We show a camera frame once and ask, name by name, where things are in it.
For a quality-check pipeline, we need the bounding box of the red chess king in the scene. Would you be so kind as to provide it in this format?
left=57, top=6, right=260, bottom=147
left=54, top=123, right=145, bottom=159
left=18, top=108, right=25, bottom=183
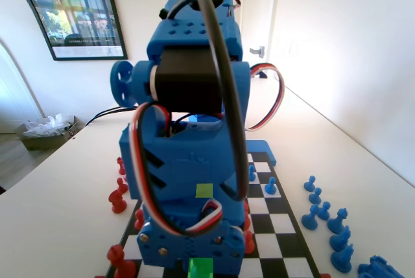
left=106, top=244, right=137, bottom=278

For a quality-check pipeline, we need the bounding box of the red chess bishop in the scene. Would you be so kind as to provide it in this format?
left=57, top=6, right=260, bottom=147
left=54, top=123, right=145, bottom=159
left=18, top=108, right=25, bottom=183
left=108, top=190, right=128, bottom=215

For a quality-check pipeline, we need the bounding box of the black white chessboard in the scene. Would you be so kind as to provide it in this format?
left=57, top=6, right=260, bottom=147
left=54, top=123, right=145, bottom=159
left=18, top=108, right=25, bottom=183
left=105, top=152, right=322, bottom=278

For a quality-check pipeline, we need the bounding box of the clear plastic bag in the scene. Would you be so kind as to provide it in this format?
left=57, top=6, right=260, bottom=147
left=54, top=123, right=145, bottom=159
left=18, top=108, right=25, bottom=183
left=23, top=113, right=75, bottom=138

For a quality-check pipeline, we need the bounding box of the cardboard box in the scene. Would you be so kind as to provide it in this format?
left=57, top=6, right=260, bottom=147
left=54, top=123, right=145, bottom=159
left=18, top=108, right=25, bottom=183
left=16, top=115, right=82, bottom=152

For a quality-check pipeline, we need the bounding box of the red white black servo wire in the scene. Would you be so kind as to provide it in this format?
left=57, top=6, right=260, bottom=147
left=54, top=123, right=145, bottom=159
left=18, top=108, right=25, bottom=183
left=128, top=102, right=225, bottom=238
left=247, top=63, right=286, bottom=132

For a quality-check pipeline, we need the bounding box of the blue board mount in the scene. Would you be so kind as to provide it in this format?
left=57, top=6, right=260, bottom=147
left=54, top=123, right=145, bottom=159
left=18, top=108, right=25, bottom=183
left=246, top=139, right=278, bottom=167

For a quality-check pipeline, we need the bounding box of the thick black camera cable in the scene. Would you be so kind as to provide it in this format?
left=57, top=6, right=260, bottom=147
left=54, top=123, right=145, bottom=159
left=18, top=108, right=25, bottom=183
left=163, top=0, right=250, bottom=202

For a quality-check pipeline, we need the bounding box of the black power cable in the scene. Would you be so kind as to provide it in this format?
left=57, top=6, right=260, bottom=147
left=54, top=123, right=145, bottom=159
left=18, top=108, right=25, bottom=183
left=84, top=105, right=130, bottom=126
left=84, top=106, right=130, bottom=127

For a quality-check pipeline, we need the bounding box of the framed wall poster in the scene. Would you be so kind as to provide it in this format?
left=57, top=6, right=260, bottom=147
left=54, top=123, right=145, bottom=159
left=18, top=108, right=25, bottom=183
left=0, top=0, right=128, bottom=62

